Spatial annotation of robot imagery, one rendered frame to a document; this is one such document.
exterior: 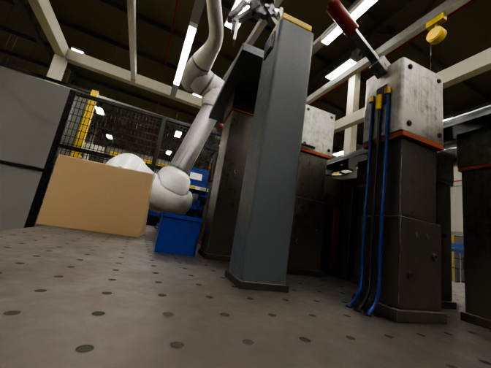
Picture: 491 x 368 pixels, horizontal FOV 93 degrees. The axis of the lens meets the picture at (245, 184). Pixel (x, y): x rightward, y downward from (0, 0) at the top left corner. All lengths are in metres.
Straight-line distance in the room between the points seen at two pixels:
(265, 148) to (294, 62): 0.17
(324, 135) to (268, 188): 0.32
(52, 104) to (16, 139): 0.47
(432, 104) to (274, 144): 0.24
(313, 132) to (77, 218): 0.76
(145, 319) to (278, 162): 0.26
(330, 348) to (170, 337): 0.12
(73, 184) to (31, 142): 2.18
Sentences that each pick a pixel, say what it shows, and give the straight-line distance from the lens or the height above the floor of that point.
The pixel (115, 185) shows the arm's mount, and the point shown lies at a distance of 0.91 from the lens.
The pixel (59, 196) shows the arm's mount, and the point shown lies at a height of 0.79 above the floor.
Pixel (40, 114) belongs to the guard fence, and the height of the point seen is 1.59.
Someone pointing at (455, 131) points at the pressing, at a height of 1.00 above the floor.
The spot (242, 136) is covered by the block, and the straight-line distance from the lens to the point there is 0.63.
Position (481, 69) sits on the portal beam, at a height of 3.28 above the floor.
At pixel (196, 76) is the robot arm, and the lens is 1.28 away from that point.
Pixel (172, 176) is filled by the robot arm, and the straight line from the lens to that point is 1.09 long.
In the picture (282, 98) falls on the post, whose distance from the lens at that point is 0.41.
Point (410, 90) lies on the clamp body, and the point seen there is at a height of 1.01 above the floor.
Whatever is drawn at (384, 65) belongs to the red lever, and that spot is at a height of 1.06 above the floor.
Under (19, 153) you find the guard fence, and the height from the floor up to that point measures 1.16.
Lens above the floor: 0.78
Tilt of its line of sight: 11 degrees up
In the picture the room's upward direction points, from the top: 9 degrees clockwise
